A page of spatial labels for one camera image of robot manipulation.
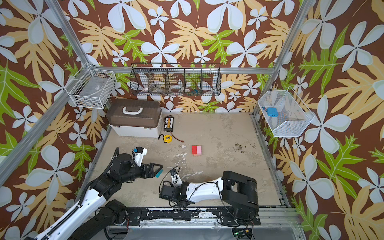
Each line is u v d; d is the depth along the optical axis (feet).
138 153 2.23
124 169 1.88
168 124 3.66
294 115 2.54
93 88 2.83
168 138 3.42
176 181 2.37
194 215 2.46
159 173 2.29
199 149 3.14
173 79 3.20
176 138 3.43
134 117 2.96
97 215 1.96
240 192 1.50
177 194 2.07
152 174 2.14
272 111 2.82
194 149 3.18
